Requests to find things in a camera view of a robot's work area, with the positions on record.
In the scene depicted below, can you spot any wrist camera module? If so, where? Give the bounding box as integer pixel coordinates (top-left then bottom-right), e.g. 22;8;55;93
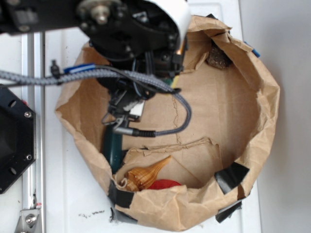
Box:
101;83;156;136

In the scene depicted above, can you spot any dark rough rock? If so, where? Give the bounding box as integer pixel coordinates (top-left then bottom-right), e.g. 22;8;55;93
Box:
206;45;232;69

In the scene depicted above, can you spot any white plastic board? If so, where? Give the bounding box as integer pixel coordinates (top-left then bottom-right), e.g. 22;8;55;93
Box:
44;0;261;233

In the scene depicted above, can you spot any grey braided cable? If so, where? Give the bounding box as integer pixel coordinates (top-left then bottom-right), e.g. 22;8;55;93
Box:
0;65;192;138

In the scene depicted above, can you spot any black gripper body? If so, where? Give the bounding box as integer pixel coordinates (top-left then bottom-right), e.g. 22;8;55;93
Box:
77;0;191;76

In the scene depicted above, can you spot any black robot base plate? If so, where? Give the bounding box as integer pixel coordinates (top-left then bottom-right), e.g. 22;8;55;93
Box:
0;84;35;194

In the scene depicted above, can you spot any red crumpled object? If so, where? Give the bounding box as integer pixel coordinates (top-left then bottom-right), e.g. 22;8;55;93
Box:
148;179;181;190

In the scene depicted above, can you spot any brown paper bag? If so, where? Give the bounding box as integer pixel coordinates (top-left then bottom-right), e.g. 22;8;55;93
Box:
55;16;280;231

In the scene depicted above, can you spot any orange striped conch shell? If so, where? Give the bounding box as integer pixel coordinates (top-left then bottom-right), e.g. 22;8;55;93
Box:
120;156;172;192

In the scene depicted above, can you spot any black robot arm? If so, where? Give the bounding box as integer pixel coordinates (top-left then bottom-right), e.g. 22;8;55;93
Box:
0;0;191;78

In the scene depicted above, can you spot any aluminium extrusion rail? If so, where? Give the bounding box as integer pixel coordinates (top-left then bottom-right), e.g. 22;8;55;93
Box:
15;33;46;233

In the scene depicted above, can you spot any green and yellow sponge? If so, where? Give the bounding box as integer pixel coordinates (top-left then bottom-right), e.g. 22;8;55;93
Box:
163;75;180;89

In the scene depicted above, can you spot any metal corner bracket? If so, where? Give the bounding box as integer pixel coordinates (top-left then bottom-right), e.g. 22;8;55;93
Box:
15;209;42;233

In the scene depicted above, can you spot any dark green oblong object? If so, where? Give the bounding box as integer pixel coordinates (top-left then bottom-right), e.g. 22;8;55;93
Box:
102;125;123;174

